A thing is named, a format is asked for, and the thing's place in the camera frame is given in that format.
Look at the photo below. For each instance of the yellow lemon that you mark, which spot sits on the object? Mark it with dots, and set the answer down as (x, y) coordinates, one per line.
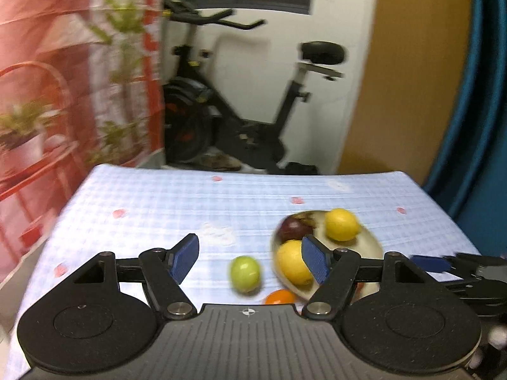
(342, 225)
(289, 263)

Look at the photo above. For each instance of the beige round plate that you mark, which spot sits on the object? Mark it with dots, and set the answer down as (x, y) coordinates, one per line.
(368, 241)

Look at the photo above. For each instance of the dark purple mangosteen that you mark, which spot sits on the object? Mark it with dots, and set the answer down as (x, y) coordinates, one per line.
(291, 227)

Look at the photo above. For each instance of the black exercise bike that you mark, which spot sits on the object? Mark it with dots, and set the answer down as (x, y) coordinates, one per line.
(222, 126)

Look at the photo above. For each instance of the green round fruit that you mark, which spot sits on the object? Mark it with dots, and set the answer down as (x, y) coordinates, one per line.
(245, 274)

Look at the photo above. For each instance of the blue curtain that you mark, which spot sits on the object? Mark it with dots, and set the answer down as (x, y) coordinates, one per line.
(487, 126)

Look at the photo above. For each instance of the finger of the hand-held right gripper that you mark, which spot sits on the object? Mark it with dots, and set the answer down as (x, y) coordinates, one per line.
(429, 264)

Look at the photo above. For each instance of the small orange tangerine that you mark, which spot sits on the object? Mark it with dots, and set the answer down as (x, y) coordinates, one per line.
(280, 297)

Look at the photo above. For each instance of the printed backdrop cloth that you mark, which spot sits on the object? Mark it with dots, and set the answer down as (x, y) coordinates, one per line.
(39, 27)

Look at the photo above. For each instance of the person's right hand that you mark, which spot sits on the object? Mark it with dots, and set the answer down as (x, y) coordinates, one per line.
(497, 334)

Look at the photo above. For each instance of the wooden door panel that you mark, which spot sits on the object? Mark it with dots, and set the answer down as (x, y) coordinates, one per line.
(412, 87)

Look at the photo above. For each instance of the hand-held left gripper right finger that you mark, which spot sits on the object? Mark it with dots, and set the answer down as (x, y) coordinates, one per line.
(315, 259)

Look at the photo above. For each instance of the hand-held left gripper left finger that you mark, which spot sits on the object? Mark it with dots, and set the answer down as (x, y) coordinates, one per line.
(184, 257)

